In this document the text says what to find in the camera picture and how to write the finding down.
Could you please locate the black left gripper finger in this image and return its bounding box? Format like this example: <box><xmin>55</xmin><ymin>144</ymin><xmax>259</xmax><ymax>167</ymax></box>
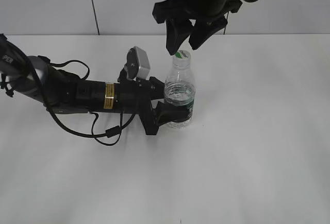
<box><xmin>153</xmin><ymin>101</ymin><xmax>192</xmax><ymax>127</ymax></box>

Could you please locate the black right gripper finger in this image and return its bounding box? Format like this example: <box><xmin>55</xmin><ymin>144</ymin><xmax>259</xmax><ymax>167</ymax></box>
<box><xmin>189</xmin><ymin>16</ymin><xmax>228</xmax><ymax>50</ymax></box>
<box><xmin>166</xmin><ymin>19</ymin><xmax>193</xmax><ymax>56</ymax></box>

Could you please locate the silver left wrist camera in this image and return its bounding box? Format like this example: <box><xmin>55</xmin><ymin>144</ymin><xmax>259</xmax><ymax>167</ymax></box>
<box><xmin>126</xmin><ymin>46</ymin><xmax>151</xmax><ymax>80</ymax></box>

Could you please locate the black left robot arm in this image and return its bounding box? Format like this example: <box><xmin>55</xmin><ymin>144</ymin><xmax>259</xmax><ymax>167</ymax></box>
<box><xmin>1</xmin><ymin>35</ymin><xmax>191</xmax><ymax>135</ymax></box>

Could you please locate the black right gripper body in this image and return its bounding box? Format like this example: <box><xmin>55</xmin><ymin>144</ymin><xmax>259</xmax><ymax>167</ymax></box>
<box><xmin>152</xmin><ymin>0</ymin><xmax>242</xmax><ymax>24</ymax></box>

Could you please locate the white green bottle cap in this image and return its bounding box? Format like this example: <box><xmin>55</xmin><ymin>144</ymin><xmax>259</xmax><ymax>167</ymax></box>
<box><xmin>172</xmin><ymin>50</ymin><xmax>191</xmax><ymax>69</ymax></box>

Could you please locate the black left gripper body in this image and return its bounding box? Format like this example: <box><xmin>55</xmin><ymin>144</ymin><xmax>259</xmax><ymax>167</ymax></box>
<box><xmin>117</xmin><ymin>69</ymin><xmax>164</xmax><ymax>135</ymax></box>

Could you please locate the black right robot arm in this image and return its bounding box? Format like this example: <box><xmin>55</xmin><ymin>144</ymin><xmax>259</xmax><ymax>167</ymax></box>
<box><xmin>152</xmin><ymin>0</ymin><xmax>242</xmax><ymax>56</ymax></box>

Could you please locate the clear water bottle green label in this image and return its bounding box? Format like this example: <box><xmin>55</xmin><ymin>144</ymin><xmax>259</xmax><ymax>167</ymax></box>
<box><xmin>164</xmin><ymin>64</ymin><xmax>196</xmax><ymax>129</ymax></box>

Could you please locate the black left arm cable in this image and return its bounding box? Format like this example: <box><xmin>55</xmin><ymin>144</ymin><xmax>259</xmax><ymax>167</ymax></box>
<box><xmin>0</xmin><ymin>36</ymin><xmax>136</xmax><ymax>147</ymax></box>

